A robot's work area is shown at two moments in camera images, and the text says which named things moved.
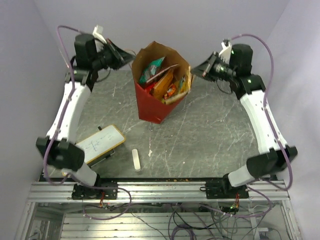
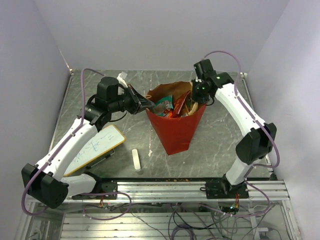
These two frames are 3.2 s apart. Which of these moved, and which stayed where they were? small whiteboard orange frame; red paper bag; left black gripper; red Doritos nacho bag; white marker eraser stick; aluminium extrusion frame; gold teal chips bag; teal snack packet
Moved: red paper bag; left black gripper; teal snack packet; red Doritos nacho bag; gold teal chips bag
Stayed: aluminium extrusion frame; white marker eraser stick; small whiteboard orange frame
